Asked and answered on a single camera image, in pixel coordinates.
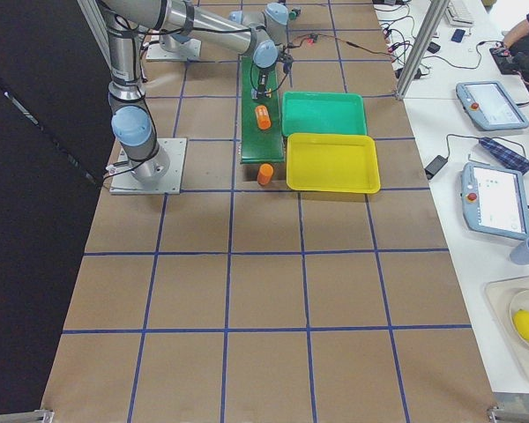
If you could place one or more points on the green plastic tray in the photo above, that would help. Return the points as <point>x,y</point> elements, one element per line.
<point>323,113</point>

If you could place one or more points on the aluminium frame post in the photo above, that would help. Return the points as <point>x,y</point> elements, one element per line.
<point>429,24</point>

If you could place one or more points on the grey teach pendant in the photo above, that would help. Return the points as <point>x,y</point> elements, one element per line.
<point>489,106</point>
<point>494,201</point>

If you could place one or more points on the orange cylinder with 4680 print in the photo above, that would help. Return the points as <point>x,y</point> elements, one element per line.
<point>263,118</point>

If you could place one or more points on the upper grey teach pendant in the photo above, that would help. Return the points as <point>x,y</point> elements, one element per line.
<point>489,106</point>

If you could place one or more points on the blue plaid cloth pouch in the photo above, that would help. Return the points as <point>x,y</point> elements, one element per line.
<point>507,157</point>

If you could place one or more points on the green conveyor belt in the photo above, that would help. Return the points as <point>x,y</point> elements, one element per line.
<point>262,140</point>

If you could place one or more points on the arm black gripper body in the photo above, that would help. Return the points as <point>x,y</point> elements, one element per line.
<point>261,80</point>

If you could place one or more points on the beige plastic tray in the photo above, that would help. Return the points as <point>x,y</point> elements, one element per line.
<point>509,302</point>

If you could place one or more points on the yellow lemon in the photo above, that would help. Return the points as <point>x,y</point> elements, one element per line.
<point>520,321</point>

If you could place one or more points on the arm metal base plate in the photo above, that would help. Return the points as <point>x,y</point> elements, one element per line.
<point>160,175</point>
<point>173,48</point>

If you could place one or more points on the yellow plastic tray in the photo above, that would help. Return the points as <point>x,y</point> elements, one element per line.
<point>332,163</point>

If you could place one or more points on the black power adapter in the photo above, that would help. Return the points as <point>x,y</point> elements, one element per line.
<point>434,166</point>

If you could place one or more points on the lower grey teach pendant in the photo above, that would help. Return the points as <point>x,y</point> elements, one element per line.
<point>494,201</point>

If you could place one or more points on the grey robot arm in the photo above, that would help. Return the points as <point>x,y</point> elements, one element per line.
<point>260,36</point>
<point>120,29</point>

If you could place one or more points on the blue smartphone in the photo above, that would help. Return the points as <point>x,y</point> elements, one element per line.
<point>458,35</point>

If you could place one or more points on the white keyboard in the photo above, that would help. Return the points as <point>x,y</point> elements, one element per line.
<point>458,15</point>

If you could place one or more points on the plain orange cylinder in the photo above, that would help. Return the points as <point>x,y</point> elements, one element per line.
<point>265,174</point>

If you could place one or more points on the green push button switch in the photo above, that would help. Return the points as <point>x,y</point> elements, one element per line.
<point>294,13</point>

